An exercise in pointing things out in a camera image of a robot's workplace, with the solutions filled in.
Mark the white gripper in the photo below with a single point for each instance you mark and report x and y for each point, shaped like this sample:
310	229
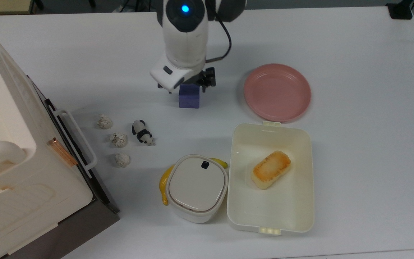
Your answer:
167	73

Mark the purple cube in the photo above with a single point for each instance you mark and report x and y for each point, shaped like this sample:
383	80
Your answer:
189	98

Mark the pink plate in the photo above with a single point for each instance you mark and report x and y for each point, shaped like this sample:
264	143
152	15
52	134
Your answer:
277	92

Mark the small panda figurine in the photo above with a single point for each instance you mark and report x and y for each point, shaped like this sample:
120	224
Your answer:
141	132

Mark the crumpled white paper lump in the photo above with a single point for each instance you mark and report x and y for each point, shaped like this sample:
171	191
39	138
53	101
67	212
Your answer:
105	122
119	140
123	160

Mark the yellow banana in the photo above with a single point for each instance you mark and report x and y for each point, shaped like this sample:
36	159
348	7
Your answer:
164	183

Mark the white lidded square container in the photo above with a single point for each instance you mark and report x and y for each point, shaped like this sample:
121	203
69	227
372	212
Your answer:
197	187

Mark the toasted bread slice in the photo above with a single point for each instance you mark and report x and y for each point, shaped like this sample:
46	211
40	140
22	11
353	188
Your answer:
271	169

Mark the cream plastic lunch box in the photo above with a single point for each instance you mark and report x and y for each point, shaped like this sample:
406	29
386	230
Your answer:
271	208

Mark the white toy oven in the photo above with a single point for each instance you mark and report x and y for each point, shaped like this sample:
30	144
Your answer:
20	172

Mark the wooden desk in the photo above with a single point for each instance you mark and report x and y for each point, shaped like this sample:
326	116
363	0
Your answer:
2	5

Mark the black table clamp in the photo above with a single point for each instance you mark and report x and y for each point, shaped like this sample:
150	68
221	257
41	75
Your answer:
400	10

